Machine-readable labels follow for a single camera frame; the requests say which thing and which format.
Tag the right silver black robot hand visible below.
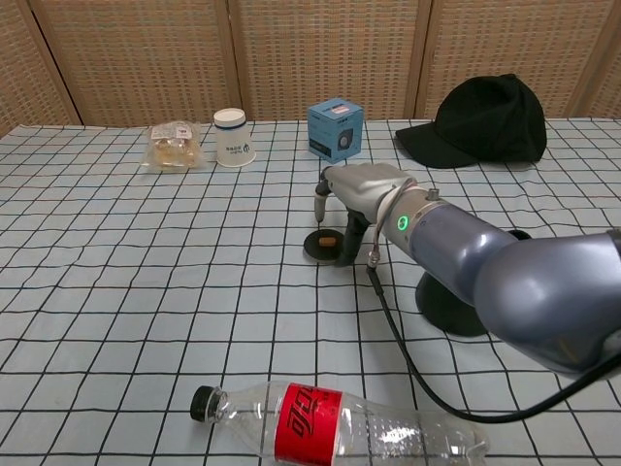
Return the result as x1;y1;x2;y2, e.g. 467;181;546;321
312;162;418;267

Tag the black teapot lid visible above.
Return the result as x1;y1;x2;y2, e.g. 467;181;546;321
303;228;346;264

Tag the black kettle pot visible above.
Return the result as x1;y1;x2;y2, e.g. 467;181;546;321
414;230;533;340

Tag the small blue cardboard box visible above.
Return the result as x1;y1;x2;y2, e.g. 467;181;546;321
307;98;366;165

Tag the white paper cup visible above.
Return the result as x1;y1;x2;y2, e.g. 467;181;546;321
213;108;257;169

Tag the black baseball cap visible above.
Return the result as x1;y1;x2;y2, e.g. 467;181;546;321
395;73;548;170

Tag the woven wooden folding screen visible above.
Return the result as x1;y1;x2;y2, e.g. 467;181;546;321
0;0;621;138

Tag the packaged bread snack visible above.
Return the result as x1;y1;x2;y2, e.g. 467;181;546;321
140;120;208;172

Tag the blue checkered tablecloth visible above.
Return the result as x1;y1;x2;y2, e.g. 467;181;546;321
0;116;621;466

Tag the clear plastic bottle red label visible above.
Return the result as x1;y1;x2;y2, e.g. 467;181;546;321
189;381;491;466

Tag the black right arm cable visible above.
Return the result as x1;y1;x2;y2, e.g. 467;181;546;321
366;182;621;423

